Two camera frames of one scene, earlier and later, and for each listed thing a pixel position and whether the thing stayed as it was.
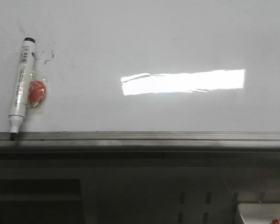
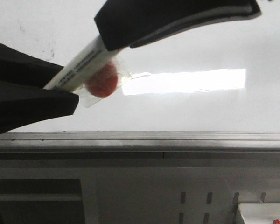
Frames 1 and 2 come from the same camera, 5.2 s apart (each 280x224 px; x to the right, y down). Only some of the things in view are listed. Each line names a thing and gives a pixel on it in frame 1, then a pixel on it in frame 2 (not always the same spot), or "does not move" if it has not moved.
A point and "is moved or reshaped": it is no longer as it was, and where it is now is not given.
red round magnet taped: x=38 y=90 is moved or reshaped
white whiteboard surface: x=145 y=66 does not move
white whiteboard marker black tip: x=18 y=107 is moved or reshaped
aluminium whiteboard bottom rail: x=140 y=141 does not move
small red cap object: x=276 y=221 does not move
